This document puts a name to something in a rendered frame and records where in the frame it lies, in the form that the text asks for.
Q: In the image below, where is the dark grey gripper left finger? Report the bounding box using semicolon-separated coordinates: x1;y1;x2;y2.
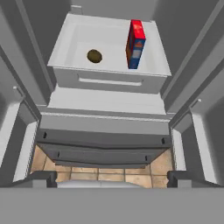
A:
10;170;58;189

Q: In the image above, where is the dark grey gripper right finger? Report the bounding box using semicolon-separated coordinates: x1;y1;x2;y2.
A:
166;170;223;189

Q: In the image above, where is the grey fridge door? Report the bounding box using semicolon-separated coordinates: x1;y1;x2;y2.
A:
0;46;41;188
168;49;224;188

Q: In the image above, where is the grey fridge body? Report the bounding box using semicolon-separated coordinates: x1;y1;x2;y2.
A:
0;0;224;189

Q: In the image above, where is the white fridge shelf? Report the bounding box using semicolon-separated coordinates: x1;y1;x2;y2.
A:
47;86;168;116

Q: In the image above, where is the white fridge drawer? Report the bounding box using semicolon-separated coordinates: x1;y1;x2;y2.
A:
46;11;172;95

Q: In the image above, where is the dark grey freezer drawer front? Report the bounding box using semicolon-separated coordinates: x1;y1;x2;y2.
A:
37;142;168;170
35;128;173;150

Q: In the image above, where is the brown kiwi fruit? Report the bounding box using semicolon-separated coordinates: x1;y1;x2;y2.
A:
87;48;104;65

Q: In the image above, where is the red and blue carton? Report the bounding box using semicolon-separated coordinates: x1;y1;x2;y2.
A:
125;18;147;70

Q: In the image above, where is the white drawer handle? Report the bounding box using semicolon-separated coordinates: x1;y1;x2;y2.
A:
77;76;144;88

